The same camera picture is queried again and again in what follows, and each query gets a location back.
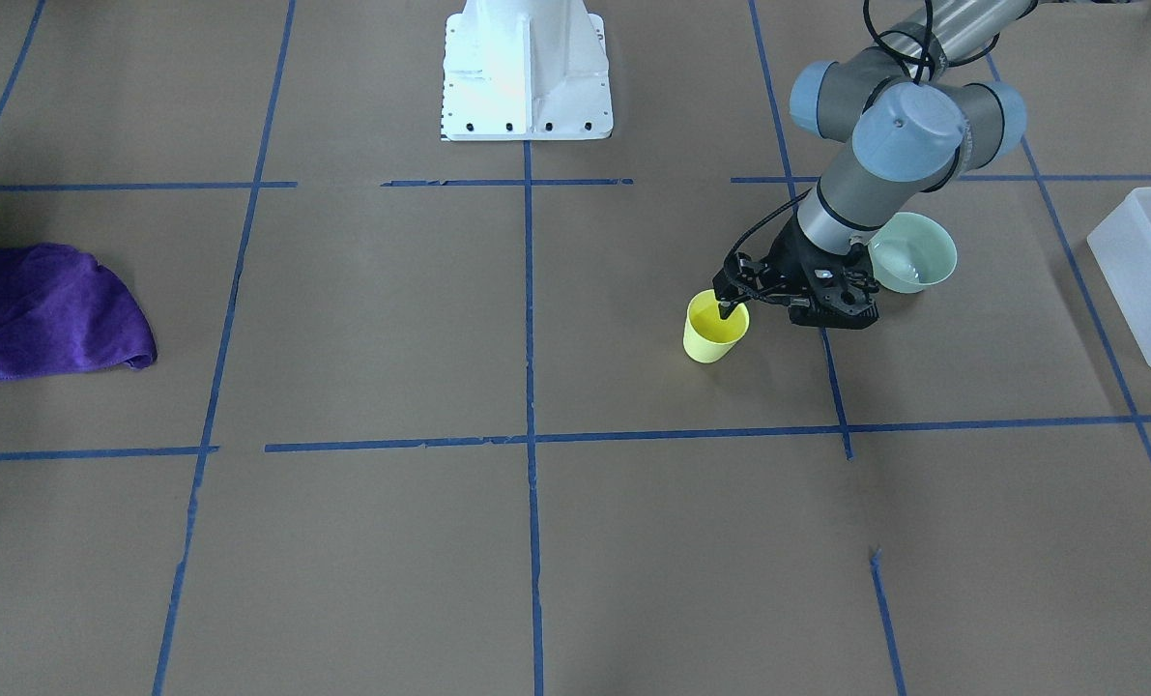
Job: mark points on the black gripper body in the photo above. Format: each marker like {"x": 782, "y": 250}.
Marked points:
{"x": 790, "y": 262}

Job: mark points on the mint green bowl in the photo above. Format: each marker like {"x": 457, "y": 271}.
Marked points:
{"x": 912, "y": 253}

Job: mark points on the yellow plastic cup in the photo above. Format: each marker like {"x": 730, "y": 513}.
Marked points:
{"x": 706, "y": 335}

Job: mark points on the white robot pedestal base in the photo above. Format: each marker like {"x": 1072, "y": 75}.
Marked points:
{"x": 526, "y": 71}

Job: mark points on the purple microfiber cloth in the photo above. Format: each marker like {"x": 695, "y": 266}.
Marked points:
{"x": 62, "y": 312}

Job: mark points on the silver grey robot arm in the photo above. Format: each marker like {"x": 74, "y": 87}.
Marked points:
{"x": 902, "y": 132}

